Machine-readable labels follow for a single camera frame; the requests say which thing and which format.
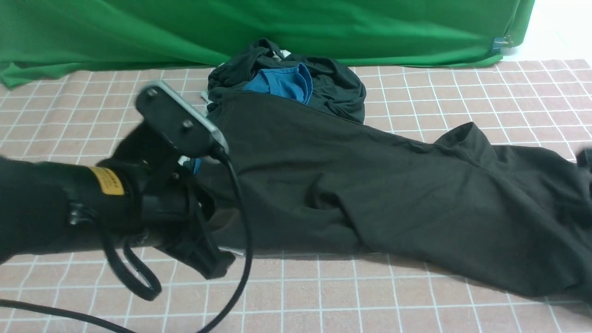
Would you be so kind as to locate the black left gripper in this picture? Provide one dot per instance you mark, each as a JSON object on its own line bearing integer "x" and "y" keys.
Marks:
{"x": 164, "y": 207}

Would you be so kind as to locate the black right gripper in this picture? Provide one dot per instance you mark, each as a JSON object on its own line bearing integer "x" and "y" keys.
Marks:
{"x": 584, "y": 160}

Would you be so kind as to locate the dark gray long-sleeved shirt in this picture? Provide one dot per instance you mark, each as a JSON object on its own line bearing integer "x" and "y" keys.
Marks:
{"x": 517, "y": 218}

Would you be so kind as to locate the blue shirt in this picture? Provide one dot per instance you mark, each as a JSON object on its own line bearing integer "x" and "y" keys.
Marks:
{"x": 293, "y": 83}

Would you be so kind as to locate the white shirt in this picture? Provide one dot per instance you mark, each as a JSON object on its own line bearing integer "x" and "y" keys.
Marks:
{"x": 204, "y": 95}

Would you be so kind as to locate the dark teal gray shirt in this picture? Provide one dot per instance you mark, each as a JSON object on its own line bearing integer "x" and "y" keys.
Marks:
{"x": 337, "y": 89}

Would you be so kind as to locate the pink checkered tablecloth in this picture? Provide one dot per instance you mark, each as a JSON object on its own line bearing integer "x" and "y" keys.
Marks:
{"x": 80, "y": 118}

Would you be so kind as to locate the blue binder clip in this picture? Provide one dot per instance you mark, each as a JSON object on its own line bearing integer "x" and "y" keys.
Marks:
{"x": 501, "y": 43}

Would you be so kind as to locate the green backdrop cloth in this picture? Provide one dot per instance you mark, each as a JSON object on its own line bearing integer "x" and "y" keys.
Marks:
{"x": 41, "y": 39}

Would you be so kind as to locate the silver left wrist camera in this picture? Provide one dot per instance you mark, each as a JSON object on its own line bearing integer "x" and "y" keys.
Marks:
{"x": 180, "y": 120}

